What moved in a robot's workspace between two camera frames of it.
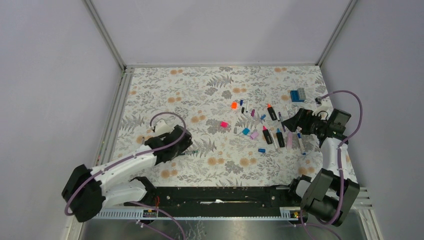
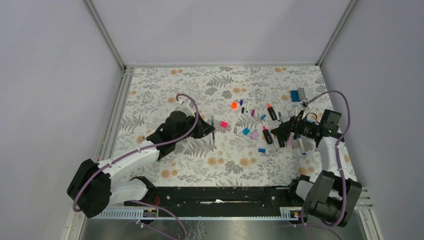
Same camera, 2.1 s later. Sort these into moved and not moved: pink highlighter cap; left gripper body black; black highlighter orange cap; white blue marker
Moved: left gripper body black
Not moved: pink highlighter cap; black highlighter orange cap; white blue marker
